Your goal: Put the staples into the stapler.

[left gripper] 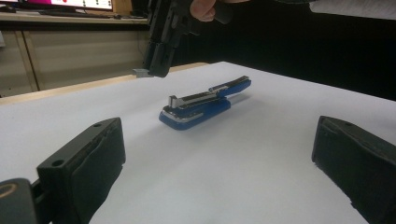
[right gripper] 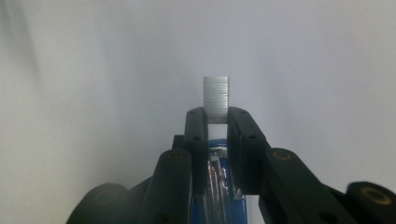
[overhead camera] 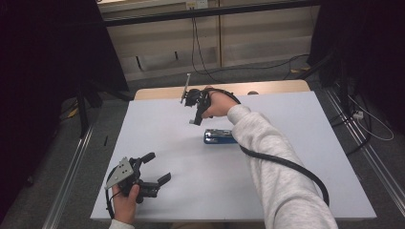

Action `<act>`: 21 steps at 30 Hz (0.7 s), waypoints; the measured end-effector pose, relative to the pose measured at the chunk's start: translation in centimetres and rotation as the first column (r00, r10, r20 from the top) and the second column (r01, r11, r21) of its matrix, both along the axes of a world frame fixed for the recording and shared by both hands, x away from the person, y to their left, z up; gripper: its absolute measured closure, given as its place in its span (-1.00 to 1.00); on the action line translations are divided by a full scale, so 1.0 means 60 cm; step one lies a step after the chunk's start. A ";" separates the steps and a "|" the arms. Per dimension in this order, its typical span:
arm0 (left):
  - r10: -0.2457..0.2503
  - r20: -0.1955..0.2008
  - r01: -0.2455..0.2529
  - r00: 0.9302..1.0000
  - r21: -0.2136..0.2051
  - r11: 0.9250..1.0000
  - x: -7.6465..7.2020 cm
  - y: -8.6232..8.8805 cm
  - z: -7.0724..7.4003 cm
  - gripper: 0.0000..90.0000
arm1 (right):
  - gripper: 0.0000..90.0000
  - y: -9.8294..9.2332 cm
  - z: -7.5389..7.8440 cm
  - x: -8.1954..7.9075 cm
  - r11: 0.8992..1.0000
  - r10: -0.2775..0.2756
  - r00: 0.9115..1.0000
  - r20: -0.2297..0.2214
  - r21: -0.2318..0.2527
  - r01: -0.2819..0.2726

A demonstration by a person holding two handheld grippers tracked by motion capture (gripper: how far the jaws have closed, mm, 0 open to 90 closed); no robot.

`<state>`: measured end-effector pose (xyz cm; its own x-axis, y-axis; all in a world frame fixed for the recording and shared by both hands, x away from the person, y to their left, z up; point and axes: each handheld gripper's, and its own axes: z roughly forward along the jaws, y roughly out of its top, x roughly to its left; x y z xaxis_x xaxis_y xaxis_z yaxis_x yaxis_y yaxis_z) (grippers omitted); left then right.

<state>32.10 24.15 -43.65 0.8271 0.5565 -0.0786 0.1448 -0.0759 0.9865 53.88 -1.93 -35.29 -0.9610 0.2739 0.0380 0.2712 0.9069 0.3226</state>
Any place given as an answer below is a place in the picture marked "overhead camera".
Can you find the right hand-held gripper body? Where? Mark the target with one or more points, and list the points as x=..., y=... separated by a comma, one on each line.
x=195, y=97

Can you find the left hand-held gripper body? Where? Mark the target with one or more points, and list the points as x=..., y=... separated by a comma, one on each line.
x=122, y=173

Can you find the blue and silver stapler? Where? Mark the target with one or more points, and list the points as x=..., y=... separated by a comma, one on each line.
x=219, y=136

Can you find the person's right hand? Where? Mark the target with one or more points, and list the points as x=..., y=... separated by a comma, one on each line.
x=221, y=103

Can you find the person's left hand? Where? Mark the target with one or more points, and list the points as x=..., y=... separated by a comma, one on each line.
x=125, y=205

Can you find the small dark round object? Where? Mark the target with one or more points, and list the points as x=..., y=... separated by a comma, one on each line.
x=253, y=93

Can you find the black stand legs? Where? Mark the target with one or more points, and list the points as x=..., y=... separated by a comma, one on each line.
x=87, y=98

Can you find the black horizontal bar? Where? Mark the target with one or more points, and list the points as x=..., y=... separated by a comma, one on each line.
x=207, y=12

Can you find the black curtain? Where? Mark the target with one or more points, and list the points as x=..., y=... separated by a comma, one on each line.
x=47, y=82
x=366, y=47

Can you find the white power strip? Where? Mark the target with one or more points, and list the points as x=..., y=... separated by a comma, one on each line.
x=358, y=114

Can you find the aluminium floor rail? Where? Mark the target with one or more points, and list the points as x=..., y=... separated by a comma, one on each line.
x=366, y=152
x=68, y=178

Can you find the white wall socket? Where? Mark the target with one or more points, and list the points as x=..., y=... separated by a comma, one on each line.
x=197, y=4

